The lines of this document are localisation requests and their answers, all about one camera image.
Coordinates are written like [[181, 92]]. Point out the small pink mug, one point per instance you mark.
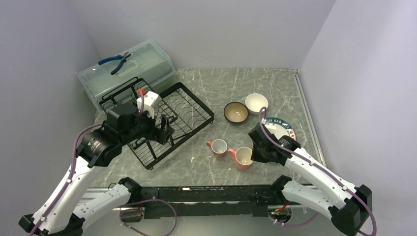
[[219, 147]]

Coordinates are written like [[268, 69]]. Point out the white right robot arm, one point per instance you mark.
[[347, 206]]

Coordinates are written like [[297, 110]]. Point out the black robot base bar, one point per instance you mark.
[[254, 200]]

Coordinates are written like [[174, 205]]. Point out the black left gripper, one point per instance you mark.
[[160, 134]]

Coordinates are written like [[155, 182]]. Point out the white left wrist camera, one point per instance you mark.
[[147, 102]]

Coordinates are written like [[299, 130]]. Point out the large pink mug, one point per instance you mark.
[[241, 157]]

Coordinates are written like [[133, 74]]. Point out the clear plastic storage box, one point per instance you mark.
[[147, 61]]

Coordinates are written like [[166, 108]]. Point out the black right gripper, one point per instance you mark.
[[255, 156]]

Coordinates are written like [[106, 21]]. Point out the black wire dish rack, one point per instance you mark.
[[188, 115]]

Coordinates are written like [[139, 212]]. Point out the white ceramic bowl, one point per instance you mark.
[[254, 102]]

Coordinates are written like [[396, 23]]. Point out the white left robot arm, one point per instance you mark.
[[96, 147]]

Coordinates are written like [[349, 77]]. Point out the green rimmed white plate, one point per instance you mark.
[[279, 127]]

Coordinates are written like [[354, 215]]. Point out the dark blue tan bowl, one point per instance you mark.
[[235, 113]]

